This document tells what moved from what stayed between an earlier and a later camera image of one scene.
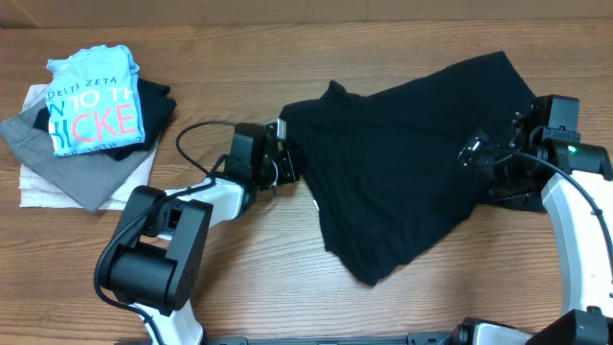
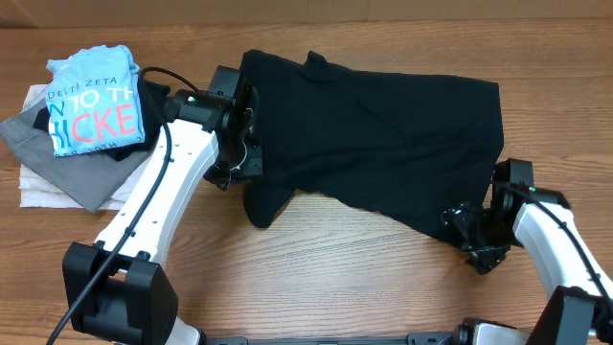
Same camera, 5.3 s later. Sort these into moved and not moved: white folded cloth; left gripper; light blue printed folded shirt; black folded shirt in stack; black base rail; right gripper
Moved: right gripper; left gripper
Not moved: light blue printed folded shirt; black base rail; white folded cloth; black folded shirt in stack
